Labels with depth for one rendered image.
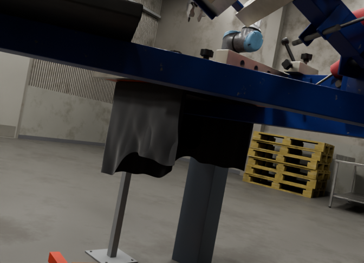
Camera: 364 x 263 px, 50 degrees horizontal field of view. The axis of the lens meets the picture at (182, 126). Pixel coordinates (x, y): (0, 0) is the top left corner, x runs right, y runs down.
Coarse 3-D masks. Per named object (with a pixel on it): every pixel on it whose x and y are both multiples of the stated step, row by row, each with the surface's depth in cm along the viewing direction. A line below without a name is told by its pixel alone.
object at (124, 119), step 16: (128, 96) 168; (144, 96) 160; (160, 96) 152; (176, 96) 144; (112, 112) 176; (128, 112) 167; (144, 112) 159; (160, 112) 150; (176, 112) 143; (112, 128) 175; (128, 128) 166; (144, 128) 159; (160, 128) 149; (176, 128) 143; (112, 144) 174; (128, 144) 166; (144, 144) 156; (160, 144) 148; (176, 144) 144; (112, 160) 174; (160, 160) 149
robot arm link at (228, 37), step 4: (228, 32) 234; (232, 32) 233; (236, 32) 233; (240, 32) 234; (224, 36) 236; (228, 36) 234; (232, 36) 231; (224, 40) 235; (228, 40) 233; (232, 40) 230; (224, 44) 235; (228, 44) 233; (232, 44) 230; (224, 48) 234; (228, 48) 233; (232, 48) 232; (236, 52) 233
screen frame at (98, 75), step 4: (96, 72) 178; (100, 72) 175; (96, 76) 177; (100, 76) 175; (104, 76) 172; (108, 76) 169; (112, 76) 167; (116, 76) 164; (120, 76) 162; (108, 80) 184
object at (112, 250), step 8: (128, 176) 219; (120, 184) 219; (128, 184) 219; (120, 192) 218; (120, 200) 217; (120, 208) 217; (120, 216) 218; (112, 224) 220; (120, 224) 219; (112, 232) 219; (120, 232) 219; (112, 240) 218; (112, 248) 217; (96, 256) 214; (104, 256) 216; (112, 256) 218; (120, 256) 221; (128, 256) 223
